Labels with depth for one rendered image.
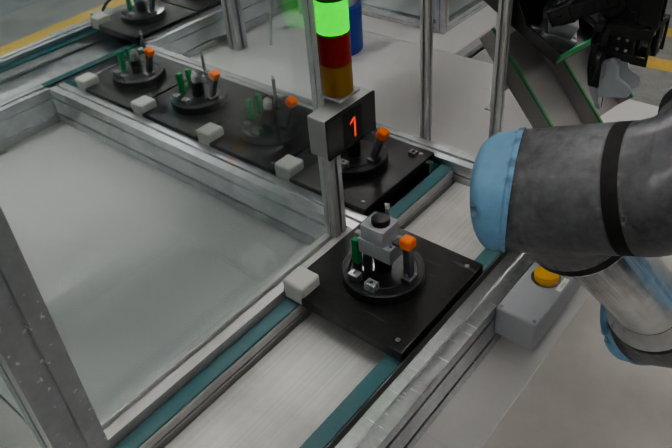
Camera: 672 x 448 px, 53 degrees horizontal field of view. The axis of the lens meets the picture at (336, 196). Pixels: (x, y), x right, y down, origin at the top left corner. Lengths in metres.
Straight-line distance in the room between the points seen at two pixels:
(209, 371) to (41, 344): 0.69
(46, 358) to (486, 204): 0.38
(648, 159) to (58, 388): 0.44
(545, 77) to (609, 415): 0.68
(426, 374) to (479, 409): 0.13
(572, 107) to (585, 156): 0.91
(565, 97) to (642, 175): 0.93
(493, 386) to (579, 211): 0.60
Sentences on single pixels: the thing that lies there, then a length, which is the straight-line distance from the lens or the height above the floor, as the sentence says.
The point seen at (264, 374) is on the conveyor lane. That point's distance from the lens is 1.10.
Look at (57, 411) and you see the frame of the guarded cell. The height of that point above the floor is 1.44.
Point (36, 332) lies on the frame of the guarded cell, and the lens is 0.41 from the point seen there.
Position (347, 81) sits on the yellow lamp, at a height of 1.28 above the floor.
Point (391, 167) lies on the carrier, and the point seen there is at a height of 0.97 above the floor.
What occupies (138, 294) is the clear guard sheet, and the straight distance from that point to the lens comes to 0.97.
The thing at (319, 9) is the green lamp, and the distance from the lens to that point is 1.00.
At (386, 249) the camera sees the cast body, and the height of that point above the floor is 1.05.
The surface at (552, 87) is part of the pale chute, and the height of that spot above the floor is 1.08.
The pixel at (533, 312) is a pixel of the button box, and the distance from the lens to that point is 1.12.
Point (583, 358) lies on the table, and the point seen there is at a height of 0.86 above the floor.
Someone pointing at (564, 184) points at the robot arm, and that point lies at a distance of 0.59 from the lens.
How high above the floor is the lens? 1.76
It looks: 36 degrees down
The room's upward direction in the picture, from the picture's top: 5 degrees counter-clockwise
